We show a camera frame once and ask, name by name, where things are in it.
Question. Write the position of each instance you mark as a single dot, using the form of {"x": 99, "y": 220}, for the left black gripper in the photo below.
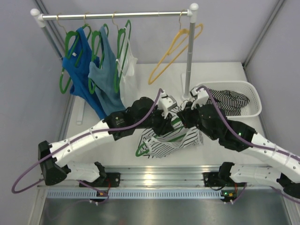
{"x": 164, "y": 124}

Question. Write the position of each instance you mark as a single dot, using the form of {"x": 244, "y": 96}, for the white black-striped tank top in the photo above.
{"x": 193, "y": 137}

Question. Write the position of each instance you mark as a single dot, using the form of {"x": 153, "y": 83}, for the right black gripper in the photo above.
{"x": 186, "y": 114}

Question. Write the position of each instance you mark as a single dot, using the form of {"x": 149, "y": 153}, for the green hanger with white top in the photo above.
{"x": 122, "y": 47}

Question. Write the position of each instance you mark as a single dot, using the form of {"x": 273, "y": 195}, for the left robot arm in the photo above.
{"x": 56, "y": 159}

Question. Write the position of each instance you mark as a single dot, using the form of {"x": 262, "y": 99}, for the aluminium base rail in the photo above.
{"x": 161, "y": 176}

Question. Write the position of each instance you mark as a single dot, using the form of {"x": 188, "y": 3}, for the grey-blue tank top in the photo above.
{"x": 101, "y": 75}

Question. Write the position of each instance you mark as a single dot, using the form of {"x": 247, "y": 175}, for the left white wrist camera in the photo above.
{"x": 166, "y": 103}

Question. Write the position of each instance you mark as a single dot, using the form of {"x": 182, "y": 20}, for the green hanger with blue top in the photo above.
{"x": 68, "y": 52}

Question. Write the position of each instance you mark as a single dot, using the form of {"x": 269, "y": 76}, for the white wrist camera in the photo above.
{"x": 166, "y": 103}
{"x": 200, "y": 97}

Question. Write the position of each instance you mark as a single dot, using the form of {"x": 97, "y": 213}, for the black white-striped garment in basket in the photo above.
{"x": 230, "y": 102}

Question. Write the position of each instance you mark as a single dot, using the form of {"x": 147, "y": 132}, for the slotted grey cable duct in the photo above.
{"x": 140, "y": 194}

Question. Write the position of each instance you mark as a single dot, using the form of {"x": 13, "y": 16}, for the bright blue tank top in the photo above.
{"x": 78, "y": 68}

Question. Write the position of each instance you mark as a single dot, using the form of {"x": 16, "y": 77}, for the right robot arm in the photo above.
{"x": 284, "y": 166}

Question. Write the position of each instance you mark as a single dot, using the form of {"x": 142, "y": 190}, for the white and silver clothes rack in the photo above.
{"x": 42, "y": 18}

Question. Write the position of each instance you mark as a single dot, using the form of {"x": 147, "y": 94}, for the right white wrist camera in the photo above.
{"x": 200, "y": 97}

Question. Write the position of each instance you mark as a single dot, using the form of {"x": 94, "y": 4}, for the white plastic laundry basket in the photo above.
{"x": 254, "y": 107}

